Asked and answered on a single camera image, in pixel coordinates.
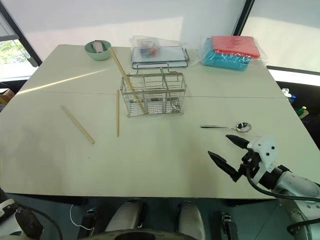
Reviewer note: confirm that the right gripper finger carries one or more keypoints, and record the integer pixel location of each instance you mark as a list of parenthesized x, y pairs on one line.
[(238, 141), (222, 162)]

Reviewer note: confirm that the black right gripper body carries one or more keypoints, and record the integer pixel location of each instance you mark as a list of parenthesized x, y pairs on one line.
[(251, 160)]

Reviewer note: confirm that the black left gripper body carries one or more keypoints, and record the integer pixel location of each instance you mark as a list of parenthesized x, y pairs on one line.
[(28, 223)]

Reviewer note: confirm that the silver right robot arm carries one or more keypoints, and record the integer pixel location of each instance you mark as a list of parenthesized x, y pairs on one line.
[(300, 185)]

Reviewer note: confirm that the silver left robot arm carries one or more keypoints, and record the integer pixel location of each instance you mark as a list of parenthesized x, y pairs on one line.
[(3, 193)]

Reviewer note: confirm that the silver metal spoon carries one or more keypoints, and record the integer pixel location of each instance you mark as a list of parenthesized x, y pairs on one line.
[(242, 127)]

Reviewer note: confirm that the white rounded shape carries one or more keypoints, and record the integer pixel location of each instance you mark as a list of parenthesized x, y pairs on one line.
[(126, 216), (191, 220)]

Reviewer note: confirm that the spray bottle with blue cap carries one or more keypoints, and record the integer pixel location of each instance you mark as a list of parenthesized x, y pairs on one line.
[(290, 95)]

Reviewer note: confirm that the green bottle with yellow cap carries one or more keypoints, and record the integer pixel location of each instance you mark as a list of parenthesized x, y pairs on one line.
[(303, 112)]

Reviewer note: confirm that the teal plastic pack stack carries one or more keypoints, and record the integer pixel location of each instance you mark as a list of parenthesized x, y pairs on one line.
[(225, 62)]

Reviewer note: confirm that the clear plastic wrapping bag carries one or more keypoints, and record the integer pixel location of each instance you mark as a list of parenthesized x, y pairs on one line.
[(263, 53)]

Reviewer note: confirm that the red plastic pack stack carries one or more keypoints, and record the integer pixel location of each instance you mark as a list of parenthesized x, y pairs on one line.
[(237, 46)]

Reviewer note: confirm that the dark rounded shape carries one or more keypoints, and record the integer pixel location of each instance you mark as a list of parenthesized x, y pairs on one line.
[(145, 236)]

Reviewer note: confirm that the wooden chopstick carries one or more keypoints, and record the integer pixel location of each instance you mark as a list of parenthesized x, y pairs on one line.
[(117, 112), (120, 65), (78, 124)]

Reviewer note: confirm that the cardboard box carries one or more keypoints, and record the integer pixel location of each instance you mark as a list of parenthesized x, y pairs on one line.
[(7, 96)]

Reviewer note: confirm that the clear bag with small items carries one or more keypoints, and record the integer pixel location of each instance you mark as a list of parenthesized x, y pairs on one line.
[(149, 47)]

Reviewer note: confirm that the green bowl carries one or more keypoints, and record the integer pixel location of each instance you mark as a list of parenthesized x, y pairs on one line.
[(98, 55)]

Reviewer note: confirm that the pink object in bowl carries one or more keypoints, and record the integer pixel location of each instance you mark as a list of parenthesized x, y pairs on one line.
[(97, 46)]

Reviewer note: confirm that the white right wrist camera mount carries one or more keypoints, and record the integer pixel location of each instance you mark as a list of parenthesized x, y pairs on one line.
[(265, 148)]

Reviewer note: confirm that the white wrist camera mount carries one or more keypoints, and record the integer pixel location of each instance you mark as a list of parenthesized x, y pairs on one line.
[(265, 148), (7, 210)]

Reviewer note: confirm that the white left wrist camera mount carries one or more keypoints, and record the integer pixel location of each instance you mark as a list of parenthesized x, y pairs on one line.
[(7, 210)]

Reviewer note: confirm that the black table leg bracket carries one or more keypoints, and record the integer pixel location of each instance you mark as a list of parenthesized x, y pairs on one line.
[(229, 225), (88, 222)]

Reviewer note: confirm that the glass tray with metal frame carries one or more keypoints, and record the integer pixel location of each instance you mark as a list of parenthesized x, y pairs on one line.
[(172, 56)]

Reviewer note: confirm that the black window frame post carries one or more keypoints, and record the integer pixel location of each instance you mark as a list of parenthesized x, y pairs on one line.
[(243, 17), (20, 35)]

